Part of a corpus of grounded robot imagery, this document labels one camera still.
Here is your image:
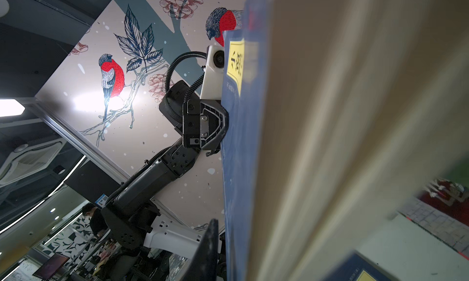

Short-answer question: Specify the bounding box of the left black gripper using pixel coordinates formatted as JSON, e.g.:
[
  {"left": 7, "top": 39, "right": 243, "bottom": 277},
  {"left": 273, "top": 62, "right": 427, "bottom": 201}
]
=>
[{"left": 183, "top": 98, "right": 229, "bottom": 156}]

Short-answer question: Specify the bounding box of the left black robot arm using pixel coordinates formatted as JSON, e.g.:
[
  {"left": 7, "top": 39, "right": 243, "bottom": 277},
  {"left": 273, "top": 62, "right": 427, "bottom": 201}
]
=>
[{"left": 101, "top": 45, "right": 229, "bottom": 259}]

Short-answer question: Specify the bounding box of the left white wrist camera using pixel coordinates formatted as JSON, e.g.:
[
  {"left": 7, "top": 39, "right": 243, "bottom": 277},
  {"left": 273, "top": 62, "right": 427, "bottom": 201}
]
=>
[{"left": 200, "top": 45, "right": 225, "bottom": 100}]

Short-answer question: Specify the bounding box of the person in background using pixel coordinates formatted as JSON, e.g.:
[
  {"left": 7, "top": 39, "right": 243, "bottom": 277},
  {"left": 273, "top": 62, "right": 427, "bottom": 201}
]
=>
[{"left": 82, "top": 203, "right": 108, "bottom": 238}]

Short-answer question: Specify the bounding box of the blue book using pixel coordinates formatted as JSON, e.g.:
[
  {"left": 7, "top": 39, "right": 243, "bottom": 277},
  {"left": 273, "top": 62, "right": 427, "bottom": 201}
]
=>
[
  {"left": 324, "top": 252, "right": 398, "bottom": 281},
  {"left": 222, "top": 0, "right": 469, "bottom": 281}
]

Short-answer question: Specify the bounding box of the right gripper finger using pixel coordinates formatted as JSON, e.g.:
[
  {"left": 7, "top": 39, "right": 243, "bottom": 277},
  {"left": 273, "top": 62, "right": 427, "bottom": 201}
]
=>
[{"left": 186, "top": 219, "right": 219, "bottom": 281}]

